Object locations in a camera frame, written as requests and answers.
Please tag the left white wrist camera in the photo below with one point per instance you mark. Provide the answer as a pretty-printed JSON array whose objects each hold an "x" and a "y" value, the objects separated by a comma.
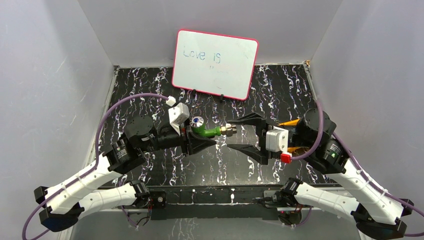
[{"x": 177, "y": 116}]

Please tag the silver hex nut fitting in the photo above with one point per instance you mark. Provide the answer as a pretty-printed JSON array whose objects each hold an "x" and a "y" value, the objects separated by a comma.
[{"x": 228, "y": 130}]

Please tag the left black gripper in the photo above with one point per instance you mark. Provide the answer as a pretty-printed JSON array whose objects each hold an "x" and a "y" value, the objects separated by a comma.
[{"x": 190, "y": 140}]

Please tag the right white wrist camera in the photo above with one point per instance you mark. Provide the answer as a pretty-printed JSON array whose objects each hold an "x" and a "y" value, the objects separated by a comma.
[{"x": 277, "y": 144}]

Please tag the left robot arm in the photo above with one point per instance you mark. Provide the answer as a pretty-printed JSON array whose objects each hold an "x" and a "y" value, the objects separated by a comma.
[{"x": 64, "y": 204}]

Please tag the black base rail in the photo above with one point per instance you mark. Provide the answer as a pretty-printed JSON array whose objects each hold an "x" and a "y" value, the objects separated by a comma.
[{"x": 220, "y": 201}]

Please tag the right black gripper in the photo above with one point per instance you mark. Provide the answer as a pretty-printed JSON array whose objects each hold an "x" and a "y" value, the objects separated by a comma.
[{"x": 257, "y": 120}]

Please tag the orange parts bin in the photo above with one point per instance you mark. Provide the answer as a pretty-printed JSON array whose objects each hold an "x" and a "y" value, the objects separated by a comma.
[{"x": 293, "y": 142}]

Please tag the pink framed whiteboard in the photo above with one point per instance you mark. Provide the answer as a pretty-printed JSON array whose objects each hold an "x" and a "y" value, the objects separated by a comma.
[{"x": 215, "y": 64}]

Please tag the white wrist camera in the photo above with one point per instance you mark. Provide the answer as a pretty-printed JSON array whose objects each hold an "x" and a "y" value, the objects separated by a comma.
[
  {"x": 277, "y": 144},
  {"x": 177, "y": 116}
]

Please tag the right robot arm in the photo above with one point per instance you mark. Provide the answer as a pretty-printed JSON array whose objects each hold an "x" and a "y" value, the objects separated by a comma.
[{"x": 368, "y": 206}]

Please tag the green water faucet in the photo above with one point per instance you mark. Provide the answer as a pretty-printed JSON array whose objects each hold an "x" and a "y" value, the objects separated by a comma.
[{"x": 198, "y": 126}]

